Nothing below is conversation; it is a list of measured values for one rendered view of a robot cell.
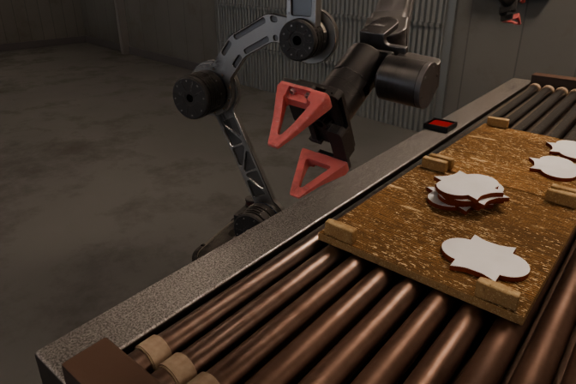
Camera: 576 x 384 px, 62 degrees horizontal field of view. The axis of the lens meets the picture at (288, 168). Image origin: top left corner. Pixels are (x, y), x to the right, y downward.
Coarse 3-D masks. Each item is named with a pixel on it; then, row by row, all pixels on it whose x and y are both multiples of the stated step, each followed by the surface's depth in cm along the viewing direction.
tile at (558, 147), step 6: (546, 144) 126; (552, 144) 124; (558, 144) 124; (564, 144) 124; (570, 144) 124; (552, 150) 120; (558, 150) 120; (564, 150) 120; (570, 150) 120; (564, 156) 117; (570, 156) 117
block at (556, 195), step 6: (546, 192) 96; (552, 192) 96; (558, 192) 95; (564, 192) 94; (570, 192) 95; (546, 198) 96; (552, 198) 96; (558, 198) 95; (564, 198) 94; (570, 198) 94; (564, 204) 95; (570, 204) 94
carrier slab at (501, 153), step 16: (480, 128) 139; (496, 128) 139; (464, 144) 127; (480, 144) 127; (496, 144) 127; (512, 144) 127; (528, 144) 127; (544, 144) 127; (464, 160) 117; (480, 160) 117; (496, 160) 117; (512, 160) 117; (528, 160) 117; (496, 176) 108; (512, 176) 108; (528, 176) 108; (528, 192) 101; (544, 192) 101
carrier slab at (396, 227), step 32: (384, 192) 101; (416, 192) 101; (512, 192) 101; (352, 224) 88; (384, 224) 88; (416, 224) 88; (448, 224) 88; (480, 224) 88; (512, 224) 88; (544, 224) 88; (384, 256) 79; (416, 256) 79; (544, 256) 79; (448, 288) 72; (512, 288) 71; (512, 320) 67
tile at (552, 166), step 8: (536, 160) 114; (544, 160) 114; (552, 160) 114; (560, 160) 114; (568, 160) 114; (536, 168) 110; (544, 168) 110; (552, 168) 110; (560, 168) 110; (568, 168) 110; (544, 176) 108; (552, 176) 106; (560, 176) 106; (568, 176) 106
